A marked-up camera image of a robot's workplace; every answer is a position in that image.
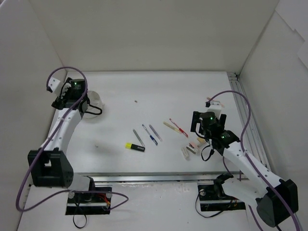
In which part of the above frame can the yellow cap highlighter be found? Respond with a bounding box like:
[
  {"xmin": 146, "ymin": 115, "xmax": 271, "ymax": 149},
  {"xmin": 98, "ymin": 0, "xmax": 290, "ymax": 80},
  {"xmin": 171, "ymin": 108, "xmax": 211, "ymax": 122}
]
[{"xmin": 125, "ymin": 143, "xmax": 145, "ymax": 152}]

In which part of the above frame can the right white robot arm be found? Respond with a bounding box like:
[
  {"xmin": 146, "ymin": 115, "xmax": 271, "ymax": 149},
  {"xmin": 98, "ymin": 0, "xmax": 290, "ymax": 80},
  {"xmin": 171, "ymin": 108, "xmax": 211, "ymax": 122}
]
[{"xmin": 191, "ymin": 111, "xmax": 299, "ymax": 227}]

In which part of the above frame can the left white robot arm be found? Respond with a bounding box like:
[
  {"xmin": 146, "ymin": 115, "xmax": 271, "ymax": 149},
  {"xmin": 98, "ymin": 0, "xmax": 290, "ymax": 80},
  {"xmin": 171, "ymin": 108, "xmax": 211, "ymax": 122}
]
[{"xmin": 27, "ymin": 78, "xmax": 96, "ymax": 202}]

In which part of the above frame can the pink pen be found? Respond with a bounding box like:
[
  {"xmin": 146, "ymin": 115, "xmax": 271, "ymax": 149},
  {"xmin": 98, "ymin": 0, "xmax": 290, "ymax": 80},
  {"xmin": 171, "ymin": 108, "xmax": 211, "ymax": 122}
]
[{"xmin": 206, "ymin": 97, "xmax": 225, "ymax": 108}]

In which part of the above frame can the white round divided container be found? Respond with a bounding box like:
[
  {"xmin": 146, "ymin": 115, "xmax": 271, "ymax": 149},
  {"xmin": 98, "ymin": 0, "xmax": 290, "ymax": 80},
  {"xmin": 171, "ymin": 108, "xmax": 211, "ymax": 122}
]
[{"xmin": 83, "ymin": 90, "xmax": 105, "ymax": 119}]

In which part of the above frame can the red gel pen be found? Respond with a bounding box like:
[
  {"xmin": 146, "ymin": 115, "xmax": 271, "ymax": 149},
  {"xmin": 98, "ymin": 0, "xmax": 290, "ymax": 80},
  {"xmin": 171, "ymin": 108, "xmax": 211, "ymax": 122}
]
[{"xmin": 169, "ymin": 118, "xmax": 189, "ymax": 138}]

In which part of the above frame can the beige yellow pen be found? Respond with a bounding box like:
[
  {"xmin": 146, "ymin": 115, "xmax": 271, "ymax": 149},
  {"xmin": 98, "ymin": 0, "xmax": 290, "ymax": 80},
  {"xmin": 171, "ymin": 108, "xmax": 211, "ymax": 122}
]
[{"xmin": 163, "ymin": 121, "xmax": 181, "ymax": 133}]

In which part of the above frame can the grey purple pen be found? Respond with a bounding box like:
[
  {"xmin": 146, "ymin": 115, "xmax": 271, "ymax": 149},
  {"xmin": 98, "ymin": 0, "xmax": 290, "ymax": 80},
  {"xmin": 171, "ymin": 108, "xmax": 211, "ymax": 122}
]
[{"xmin": 149, "ymin": 124, "xmax": 163, "ymax": 141}]

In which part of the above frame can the blue gel pen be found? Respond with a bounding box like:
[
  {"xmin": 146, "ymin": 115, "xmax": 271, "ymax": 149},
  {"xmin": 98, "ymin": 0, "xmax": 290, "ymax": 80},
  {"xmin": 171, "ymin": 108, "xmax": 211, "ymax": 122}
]
[{"xmin": 142, "ymin": 124, "xmax": 158, "ymax": 146}]

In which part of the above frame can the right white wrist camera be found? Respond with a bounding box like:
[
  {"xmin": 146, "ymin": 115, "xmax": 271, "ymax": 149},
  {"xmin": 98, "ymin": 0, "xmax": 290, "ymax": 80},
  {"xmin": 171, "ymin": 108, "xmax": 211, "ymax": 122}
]
[{"xmin": 205, "ymin": 101, "xmax": 224, "ymax": 118}]

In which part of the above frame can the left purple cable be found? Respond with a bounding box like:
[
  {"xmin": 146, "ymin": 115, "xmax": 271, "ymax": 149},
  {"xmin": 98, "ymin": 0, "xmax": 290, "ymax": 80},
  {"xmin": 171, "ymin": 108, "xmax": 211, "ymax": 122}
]
[{"xmin": 15, "ymin": 66, "xmax": 129, "ymax": 212}]

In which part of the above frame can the aluminium rail right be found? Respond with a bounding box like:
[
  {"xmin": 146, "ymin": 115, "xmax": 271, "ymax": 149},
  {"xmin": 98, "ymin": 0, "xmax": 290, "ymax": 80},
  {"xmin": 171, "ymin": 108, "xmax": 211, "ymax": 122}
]
[{"xmin": 227, "ymin": 72, "xmax": 289, "ymax": 193}]

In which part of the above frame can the aluminium rail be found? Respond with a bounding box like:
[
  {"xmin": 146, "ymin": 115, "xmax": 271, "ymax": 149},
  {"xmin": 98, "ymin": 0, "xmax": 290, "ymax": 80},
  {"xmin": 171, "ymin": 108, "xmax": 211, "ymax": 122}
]
[
  {"xmin": 72, "ymin": 171, "xmax": 248, "ymax": 183},
  {"xmin": 227, "ymin": 72, "xmax": 289, "ymax": 193}
]

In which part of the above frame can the aluminium rail front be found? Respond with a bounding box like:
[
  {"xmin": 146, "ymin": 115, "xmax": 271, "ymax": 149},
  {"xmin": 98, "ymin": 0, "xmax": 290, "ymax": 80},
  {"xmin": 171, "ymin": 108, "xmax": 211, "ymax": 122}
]
[{"xmin": 72, "ymin": 171, "xmax": 248, "ymax": 183}]

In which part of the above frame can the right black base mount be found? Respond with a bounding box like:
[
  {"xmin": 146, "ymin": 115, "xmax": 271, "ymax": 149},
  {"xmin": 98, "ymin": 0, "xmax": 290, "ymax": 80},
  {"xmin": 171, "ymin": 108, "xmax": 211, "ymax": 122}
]
[{"xmin": 195, "ymin": 183, "xmax": 246, "ymax": 218}]

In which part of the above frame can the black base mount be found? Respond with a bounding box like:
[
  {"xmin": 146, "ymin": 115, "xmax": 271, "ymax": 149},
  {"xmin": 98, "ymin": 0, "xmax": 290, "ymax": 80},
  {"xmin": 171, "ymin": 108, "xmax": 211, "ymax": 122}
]
[
  {"xmin": 65, "ymin": 192, "xmax": 112, "ymax": 215},
  {"xmin": 195, "ymin": 183, "xmax": 246, "ymax": 218}
]

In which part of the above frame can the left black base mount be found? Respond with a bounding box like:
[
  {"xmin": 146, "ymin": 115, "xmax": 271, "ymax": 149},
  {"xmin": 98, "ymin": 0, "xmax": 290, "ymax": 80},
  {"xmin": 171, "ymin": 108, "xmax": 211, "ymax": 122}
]
[{"xmin": 65, "ymin": 192, "xmax": 112, "ymax": 215}]

